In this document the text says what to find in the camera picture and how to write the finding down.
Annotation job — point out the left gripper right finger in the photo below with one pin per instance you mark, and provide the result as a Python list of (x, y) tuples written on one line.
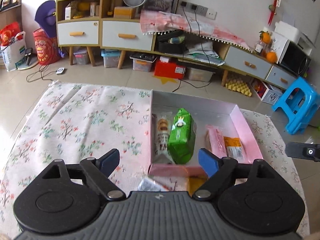
[(219, 172)]

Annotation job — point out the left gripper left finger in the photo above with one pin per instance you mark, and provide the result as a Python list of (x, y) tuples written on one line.
[(97, 171)]

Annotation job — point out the pink snack pack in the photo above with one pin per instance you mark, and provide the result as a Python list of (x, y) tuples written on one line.
[(214, 141)]

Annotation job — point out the gold brown snack pack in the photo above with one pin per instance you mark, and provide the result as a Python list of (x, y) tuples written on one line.
[(194, 183)]

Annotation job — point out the green snack pack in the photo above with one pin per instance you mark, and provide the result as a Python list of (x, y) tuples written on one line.
[(182, 137)]

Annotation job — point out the white blue snack pack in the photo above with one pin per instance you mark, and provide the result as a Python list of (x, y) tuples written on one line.
[(148, 184)]

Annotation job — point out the orange white snack pack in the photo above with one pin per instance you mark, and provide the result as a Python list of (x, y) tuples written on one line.
[(235, 149)]

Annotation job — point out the blue plastic stool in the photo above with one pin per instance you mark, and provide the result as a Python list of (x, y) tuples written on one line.
[(299, 103)]

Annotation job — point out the pink shallow cardboard box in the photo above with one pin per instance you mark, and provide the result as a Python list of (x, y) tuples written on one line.
[(227, 116)]

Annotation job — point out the floral white rug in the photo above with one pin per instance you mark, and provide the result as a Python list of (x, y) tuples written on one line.
[(75, 121)]

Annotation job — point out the white cookie snack pack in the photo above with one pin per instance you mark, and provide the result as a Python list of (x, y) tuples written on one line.
[(162, 128)]

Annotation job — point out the yellow egg tray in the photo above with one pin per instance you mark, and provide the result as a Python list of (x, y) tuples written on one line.
[(238, 85)]

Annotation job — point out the black microwave oven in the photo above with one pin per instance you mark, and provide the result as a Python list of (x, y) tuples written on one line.
[(289, 55)]

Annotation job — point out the red gift box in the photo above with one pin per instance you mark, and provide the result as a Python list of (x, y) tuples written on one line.
[(169, 70)]

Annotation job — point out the red lantern bag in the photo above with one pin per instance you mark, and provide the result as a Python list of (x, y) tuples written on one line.
[(46, 48)]

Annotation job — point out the white shopping bag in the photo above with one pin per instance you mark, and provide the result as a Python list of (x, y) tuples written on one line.
[(14, 54)]

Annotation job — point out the pink table cloth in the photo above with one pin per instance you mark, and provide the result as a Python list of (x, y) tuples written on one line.
[(163, 22)]

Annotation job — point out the wooden tv cabinet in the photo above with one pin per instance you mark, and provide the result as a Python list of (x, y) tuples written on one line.
[(141, 34)]

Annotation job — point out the purple hat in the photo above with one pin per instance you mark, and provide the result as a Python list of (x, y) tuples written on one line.
[(45, 17)]

